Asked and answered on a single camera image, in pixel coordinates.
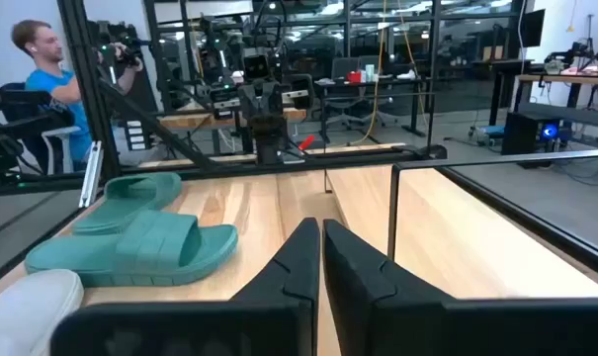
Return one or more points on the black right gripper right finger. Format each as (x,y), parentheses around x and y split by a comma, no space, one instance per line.
(358,287)

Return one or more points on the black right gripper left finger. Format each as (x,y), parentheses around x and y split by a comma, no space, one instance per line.
(298,277)

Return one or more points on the green rubber slide sandal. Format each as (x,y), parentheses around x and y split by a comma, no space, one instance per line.
(145,257)
(130,198)

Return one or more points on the grey rubber slide sandal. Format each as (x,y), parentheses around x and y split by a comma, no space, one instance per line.
(26,311)

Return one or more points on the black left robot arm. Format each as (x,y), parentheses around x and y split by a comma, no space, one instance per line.
(271,143)

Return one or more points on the red strip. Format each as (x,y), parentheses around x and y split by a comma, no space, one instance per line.
(307,142)

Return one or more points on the background wooden table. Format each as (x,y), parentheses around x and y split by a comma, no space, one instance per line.
(565,79)
(190,120)

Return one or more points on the grey office chair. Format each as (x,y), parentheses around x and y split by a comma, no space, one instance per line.
(345,66)

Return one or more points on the black office desk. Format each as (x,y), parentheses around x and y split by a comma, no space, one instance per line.
(372,83)

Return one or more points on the black drawer unit white labels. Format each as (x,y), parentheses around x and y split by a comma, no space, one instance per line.
(135,136)

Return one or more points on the person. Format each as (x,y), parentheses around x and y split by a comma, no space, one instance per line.
(56,84)

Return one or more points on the black computer with blue light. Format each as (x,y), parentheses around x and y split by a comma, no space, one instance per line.
(523,133)

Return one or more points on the black office chair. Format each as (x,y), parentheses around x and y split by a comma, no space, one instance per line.
(22,114)

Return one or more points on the black monitor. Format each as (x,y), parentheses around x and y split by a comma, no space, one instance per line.
(532,27)

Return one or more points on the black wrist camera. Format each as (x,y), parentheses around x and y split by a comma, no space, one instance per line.
(256,66)

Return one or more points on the black frame wooden shoe shelf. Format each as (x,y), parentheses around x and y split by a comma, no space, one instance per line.
(476,237)

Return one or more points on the black metal table frame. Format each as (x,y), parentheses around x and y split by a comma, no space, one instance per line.
(88,74)

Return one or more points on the silver metal bracket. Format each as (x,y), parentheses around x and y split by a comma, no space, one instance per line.
(92,173)

